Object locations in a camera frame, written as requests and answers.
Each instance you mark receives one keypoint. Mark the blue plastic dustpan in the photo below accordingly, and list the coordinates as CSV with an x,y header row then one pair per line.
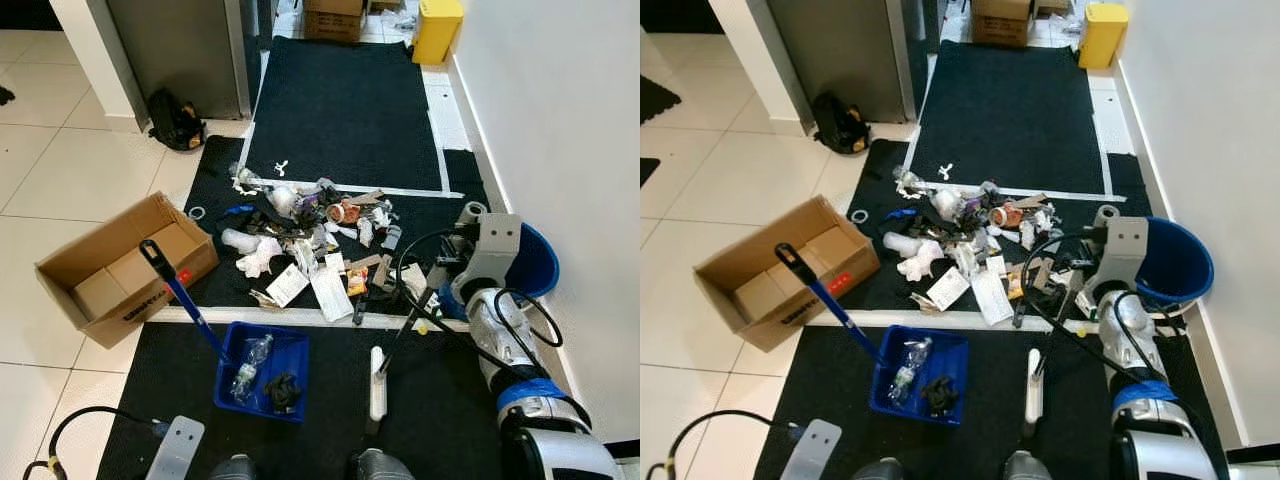
x,y
950,355
292,352

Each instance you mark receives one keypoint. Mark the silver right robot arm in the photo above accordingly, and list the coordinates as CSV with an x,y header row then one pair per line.
x,y
545,430
1160,440

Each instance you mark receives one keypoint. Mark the black foam floor mat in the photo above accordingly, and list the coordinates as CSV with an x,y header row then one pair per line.
x,y
648,172
657,100
5,95

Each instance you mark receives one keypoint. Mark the orange snack packet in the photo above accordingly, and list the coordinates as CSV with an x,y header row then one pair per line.
x,y
356,283
1017,283

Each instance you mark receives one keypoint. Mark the blue plastic bucket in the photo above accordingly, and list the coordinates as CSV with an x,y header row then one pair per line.
x,y
538,265
1175,265

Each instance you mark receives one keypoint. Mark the brown cardboard strip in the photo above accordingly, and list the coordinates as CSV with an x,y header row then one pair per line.
x,y
365,197
1030,200

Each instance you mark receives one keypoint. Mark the black carpet mat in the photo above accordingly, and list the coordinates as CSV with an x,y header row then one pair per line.
x,y
1125,175
462,172
440,420
960,450

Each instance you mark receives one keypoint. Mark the orange paper cup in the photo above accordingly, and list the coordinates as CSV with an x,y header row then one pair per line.
x,y
1005,215
342,212

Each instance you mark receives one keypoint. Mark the white envelope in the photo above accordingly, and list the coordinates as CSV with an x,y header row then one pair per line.
x,y
992,296
330,292

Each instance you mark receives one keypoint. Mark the white paper card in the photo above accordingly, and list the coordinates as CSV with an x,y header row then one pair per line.
x,y
948,288
288,285

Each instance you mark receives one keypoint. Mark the white crumpled plastic cup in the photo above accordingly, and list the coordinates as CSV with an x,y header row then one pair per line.
x,y
283,198
947,203

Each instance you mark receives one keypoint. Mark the white crumpled tissue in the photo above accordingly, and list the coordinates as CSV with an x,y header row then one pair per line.
x,y
918,263
260,260

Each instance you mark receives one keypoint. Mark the dark carpet with tape border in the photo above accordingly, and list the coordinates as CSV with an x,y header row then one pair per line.
x,y
1005,115
340,110

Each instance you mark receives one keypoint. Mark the clear plastic cup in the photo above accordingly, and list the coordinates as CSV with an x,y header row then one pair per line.
x,y
240,240
900,243

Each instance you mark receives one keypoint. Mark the blue plastic scrap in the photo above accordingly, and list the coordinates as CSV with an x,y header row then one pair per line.
x,y
900,213
238,210

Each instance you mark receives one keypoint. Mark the black crumpled cloth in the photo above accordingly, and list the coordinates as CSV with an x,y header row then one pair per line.
x,y
283,393
940,397

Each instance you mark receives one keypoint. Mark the clear crumpled plastic bag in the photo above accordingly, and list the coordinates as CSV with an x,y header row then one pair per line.
x,y
245,180
908,183

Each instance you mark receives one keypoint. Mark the clear plastic bottle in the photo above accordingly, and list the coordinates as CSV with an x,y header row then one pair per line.
x,y
908,372
250,368

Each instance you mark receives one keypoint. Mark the robot right leg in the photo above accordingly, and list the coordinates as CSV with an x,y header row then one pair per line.
x,y
380,465
1026,466

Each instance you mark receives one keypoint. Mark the robot leg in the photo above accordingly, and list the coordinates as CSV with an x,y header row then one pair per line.
x,y
1026,466
880,469
232,468
380,465

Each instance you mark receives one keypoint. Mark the yellow plastic bin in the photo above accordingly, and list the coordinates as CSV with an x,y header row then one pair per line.
x,y
438,35
1103,38

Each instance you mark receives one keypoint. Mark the closed brown cardboard box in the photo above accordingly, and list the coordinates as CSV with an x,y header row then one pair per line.
x,y
1000,22
333,20

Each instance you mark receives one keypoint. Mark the black backpack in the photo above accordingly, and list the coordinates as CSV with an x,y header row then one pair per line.
x,y
840,125
175,120

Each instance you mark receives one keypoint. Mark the robot left leg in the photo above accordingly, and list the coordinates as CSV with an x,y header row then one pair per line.
x,y
880,469
232,468

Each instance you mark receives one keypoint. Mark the open brown cardboard box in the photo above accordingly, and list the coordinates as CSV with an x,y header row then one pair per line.
x,y
110,290
770,295

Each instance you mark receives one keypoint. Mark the tall grey cabinet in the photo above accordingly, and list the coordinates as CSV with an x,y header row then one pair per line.
x,y
840,55
180,50

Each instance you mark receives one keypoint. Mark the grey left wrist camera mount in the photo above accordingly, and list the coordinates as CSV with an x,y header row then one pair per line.
x,y
175,450
810,455

